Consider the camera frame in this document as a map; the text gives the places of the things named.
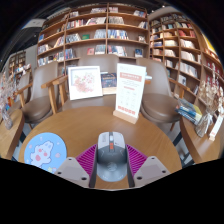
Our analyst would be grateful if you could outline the dark blue book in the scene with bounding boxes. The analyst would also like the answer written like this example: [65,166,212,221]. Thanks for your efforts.
[100,72,118,96]

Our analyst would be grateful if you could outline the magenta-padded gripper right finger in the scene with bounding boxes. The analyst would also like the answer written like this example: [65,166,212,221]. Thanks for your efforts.
[126,143,173,188]

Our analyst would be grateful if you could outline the small distant wooden bookshelf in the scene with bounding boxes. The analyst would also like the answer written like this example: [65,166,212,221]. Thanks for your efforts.
[8,49,27,78]

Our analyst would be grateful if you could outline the brown chair with wooden arms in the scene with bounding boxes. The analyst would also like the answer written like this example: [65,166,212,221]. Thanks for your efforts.
[135,57,189,131]
[14,61,59,129]
[41,54,153,113]

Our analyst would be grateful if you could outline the round light blue mouse pad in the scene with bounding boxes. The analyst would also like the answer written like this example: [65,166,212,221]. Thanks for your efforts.
[23,132,68,174]

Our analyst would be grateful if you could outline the curved wooden bookshelf unit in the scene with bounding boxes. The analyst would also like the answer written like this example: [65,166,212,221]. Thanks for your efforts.
[148,11,224,108]

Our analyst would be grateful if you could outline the glass vase with dried flowers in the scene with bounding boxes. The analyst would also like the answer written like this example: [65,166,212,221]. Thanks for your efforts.
[194,78,224,138]
[0,71,18,130]

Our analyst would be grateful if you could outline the round wooden side table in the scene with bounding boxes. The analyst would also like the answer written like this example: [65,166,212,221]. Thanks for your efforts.
[179,114,224,164]
[0,108,26,160]

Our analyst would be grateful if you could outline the white sign on wooden base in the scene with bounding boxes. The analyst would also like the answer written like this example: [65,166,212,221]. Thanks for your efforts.
[112,63,147,125]

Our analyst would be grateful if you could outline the grey computer mouse orange accents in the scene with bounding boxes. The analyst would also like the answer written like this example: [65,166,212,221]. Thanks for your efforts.
[95,131,129,183]

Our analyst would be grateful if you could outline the small white standing sign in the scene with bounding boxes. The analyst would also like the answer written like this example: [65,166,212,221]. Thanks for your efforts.
[208,114,224,142]

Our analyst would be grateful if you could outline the stack of books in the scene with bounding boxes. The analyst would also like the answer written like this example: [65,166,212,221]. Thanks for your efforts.
[174,97,203,126]

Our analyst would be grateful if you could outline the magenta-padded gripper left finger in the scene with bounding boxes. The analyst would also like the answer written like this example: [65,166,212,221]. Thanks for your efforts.
[54,143,99,189]

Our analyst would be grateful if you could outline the white framed floral picture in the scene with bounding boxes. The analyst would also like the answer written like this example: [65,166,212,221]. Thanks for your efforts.
[67,65,104,101]

